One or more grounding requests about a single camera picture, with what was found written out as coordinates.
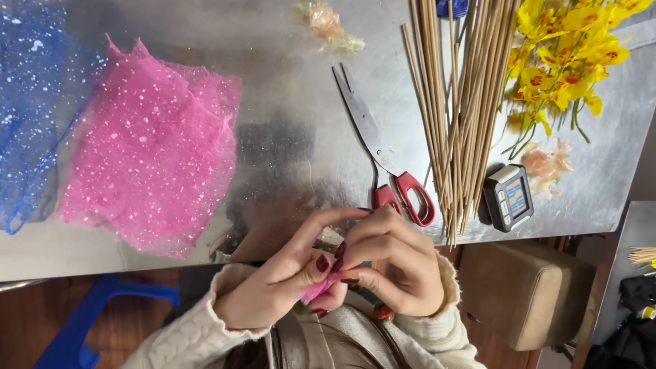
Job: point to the person's right hand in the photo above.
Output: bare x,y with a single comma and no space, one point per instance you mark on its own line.
405,266

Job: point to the person's left hand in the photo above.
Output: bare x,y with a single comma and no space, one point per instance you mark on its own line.
266,292

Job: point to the small pink tulle piece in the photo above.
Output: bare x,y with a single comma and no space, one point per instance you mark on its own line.
313,291

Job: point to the small orange red ornament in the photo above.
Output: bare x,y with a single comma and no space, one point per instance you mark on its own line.
382,311

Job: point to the person's beige knitted top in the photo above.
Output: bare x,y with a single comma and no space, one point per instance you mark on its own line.
333,343

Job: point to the brown cushioned stool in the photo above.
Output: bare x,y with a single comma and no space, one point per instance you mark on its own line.
525,294

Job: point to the black digital timer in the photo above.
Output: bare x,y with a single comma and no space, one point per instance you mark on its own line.
508,197

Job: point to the bundle of wooden skewers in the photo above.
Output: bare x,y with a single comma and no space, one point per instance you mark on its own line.
461,102

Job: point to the pink glitter tulle sheet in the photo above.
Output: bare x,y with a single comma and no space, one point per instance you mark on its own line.
153,153

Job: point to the blue plastic stool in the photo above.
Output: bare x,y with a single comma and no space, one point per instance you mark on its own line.
87,323

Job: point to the grey side table with supplies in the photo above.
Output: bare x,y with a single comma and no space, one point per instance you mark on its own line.
630,287

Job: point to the peach green fabric petals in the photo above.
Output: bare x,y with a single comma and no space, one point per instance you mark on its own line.
328,25

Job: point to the yellow artificial flower bunch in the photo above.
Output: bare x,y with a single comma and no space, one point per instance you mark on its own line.
563,56

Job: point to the blue plastic clip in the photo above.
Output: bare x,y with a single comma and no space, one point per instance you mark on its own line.
452,7

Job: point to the blue glitter tulle sheet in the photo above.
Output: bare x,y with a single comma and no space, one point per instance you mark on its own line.
36,102

